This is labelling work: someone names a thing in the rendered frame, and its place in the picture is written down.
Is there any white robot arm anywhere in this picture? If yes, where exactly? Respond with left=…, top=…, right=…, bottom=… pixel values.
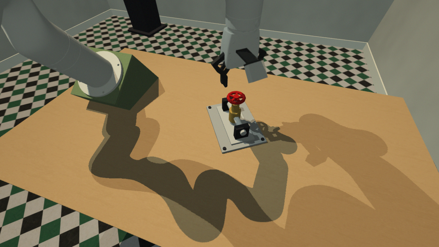
left=0, top=0, right=268, bottom=97

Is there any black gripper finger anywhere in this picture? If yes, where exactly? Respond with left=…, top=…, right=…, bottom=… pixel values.
left=258, top=48, right=266, bottom=59
left=211, top=52, right=230, bottom=87

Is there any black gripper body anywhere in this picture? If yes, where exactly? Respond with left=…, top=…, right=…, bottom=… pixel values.
left=220, top=27, right=260, bottom=69

